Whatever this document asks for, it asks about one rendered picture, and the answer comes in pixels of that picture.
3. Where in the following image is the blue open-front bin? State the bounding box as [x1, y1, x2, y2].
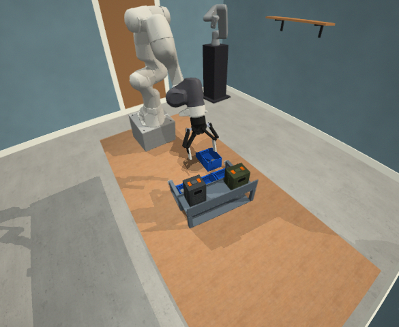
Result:
[176, 183, 183, 194]
[211, 168, 225, 180]
[201, 174, 217, 184]
[196, 148, 222, 172]

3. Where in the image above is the olive green tool case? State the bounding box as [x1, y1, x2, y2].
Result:
[224, 163, 250, 190]

